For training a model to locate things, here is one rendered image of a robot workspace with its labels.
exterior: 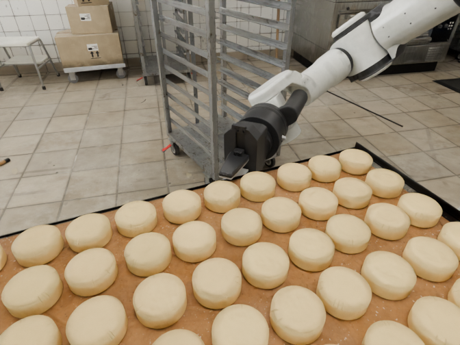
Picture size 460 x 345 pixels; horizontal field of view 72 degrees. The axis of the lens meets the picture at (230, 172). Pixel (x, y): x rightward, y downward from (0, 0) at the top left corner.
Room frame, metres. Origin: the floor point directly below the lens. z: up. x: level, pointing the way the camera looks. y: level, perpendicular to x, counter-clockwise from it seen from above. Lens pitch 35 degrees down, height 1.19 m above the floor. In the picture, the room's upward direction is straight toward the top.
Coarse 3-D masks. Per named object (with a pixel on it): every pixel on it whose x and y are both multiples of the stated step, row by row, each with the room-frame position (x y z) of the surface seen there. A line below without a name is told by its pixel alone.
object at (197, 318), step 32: (288, 192) 0.36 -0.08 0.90; (64, 224) 0.29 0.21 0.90; (160, 224) 0.29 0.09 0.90; (320, 224) 0.29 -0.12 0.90; (64, 256) 0.24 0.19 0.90; (224, 256) 0.24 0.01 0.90; (288, 256) 0.24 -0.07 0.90; (352, 256) 0.24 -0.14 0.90; (0, 288) 0.20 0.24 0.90; (64, 288) 0.20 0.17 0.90; (128, 288) 0.20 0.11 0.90; (192, 288) 0.20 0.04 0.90; (256, 288) 0.20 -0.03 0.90; (416, 288) 0.20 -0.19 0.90; (448, 288) 0.20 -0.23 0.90; (0, 320) 0.17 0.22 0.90; (64, 320) 0.17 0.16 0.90; (128, 320) 0.17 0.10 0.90; (192, 320) 0.17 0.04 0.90; (352, 320) 0.17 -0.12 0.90
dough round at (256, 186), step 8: (248, 176) 0.37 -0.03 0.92; (256, 176) 0.37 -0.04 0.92; (264, 176) 0.37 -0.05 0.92; (240, 184) 0.36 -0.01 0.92; (248, 184) 0.35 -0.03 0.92; (256, 184) 0.35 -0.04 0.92; (264, 184) 0.35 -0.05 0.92; (272, 184) 0.35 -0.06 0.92; (240, 192) 0.36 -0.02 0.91; (248, 192) 0.34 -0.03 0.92; (256, 192) 0.34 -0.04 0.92; (264, 192) 0.34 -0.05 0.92; (272, 192) 0.35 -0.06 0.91; (256, 200) 0.34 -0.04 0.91; (264, 200) 0.34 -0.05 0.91
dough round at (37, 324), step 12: (12, 324) 0.15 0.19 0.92; (24, 324) 0.15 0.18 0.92; (36, 324) 0.15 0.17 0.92; (48, 324) 0.15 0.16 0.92; (0, 336) 0.14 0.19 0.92; (12, 336) 0.14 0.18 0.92; (24, 336) 0.14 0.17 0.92; (36, 336) 0.14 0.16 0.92; (48, 336) 0.14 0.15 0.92; (60, 336) 0.15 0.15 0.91
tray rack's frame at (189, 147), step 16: (224, 0) 2.20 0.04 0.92; (192, 16) 2.10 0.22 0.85; (224, 16) 2.20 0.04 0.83; (224, 32) 2.20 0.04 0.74; (160, 48) 1.95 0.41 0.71; (224, 48) 2.20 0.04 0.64; (160, 64) 1.94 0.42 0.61; (224, 64) 2.20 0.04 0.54; (160, 80) 1.96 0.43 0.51; (224, 112) 2.19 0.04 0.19; (192, 128) 2.01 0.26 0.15; (208, 128) 2.01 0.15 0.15; (224, 128) 2.01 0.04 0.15; (192, 144) 1.78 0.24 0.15; (208, 144) 1.78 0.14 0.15; (208, 160) 1.60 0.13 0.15; (224, 160) 1.60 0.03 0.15; (208, 176) 1.48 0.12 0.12
